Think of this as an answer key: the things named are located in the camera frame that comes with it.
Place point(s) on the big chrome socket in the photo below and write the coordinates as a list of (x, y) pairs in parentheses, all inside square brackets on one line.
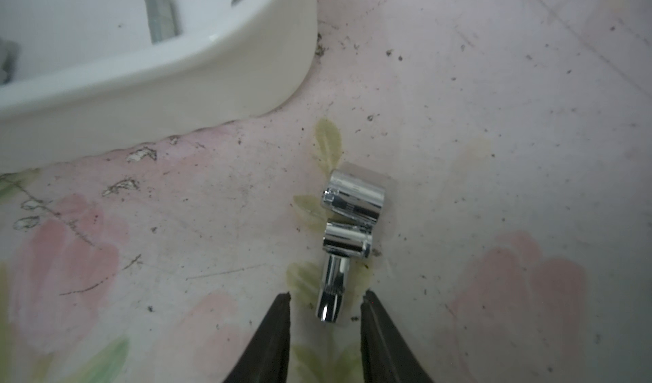
[(353, 198)]

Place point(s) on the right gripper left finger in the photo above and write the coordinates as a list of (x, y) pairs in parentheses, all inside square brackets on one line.
[(267, 356)]

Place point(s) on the white plastic storage box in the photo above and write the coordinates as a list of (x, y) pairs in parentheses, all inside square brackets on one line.
[(82, 77)]

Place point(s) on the chrome socket in pile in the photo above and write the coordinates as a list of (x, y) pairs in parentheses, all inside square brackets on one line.
[(347, 240)]

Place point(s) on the long slim chrome socket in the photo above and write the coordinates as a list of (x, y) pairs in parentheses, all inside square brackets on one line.
[(161, 19)]

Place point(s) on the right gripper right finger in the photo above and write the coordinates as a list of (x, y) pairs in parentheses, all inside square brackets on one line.
[(386, 357)]

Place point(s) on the chrome socket pile front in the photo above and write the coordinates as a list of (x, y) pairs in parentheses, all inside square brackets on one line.
[(332, 288)]

